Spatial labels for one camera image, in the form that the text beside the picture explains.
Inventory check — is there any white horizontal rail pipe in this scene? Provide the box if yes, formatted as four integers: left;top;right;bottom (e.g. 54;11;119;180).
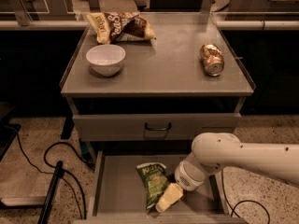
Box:
0;21;299;31

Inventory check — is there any black floor cable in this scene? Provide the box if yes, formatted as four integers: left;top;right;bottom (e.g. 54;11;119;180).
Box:
3;124;96;220
220;168;271;224

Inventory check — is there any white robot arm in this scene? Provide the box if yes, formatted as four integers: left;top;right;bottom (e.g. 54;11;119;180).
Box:
155;133;299;213

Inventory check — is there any white ceramic bowl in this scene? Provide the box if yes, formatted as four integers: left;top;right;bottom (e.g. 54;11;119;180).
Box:
86;45;126;77

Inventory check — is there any closed top drawer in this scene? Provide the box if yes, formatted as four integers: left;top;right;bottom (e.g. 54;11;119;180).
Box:
73;113;241;142

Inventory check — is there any black floor cable right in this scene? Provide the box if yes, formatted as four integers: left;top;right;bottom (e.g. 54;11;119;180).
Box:
220;168;271;224

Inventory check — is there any black bar on floor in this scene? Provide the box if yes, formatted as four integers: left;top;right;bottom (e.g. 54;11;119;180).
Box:
37;161;63;224

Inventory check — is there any crushed golden soda can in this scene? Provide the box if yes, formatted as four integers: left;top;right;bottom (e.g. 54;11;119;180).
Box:
200;43;224;77

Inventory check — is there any black floor cable left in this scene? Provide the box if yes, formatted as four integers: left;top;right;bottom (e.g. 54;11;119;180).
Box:
3;124;96;220

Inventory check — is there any black drawer handle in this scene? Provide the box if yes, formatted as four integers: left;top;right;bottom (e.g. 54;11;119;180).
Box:
144;122;172;132

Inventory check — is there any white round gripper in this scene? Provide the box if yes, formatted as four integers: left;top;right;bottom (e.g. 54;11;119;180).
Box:
155;154;214;213

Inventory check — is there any brown sea salt chip bag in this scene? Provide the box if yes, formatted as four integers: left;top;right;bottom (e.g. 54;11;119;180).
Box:
87;12;156;45

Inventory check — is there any dark equipment at left edge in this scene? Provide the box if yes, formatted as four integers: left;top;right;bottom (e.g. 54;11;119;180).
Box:
0;102;21;161

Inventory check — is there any grey metal drawer cabinet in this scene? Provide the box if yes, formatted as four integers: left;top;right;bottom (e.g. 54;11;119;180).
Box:
59;11;257;224

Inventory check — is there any green jalapeno chip bag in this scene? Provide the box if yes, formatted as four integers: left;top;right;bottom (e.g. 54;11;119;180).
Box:
136;162;170;209

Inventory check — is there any open middle drawer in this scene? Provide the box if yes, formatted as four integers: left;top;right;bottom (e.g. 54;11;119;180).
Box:
73;152;246;224

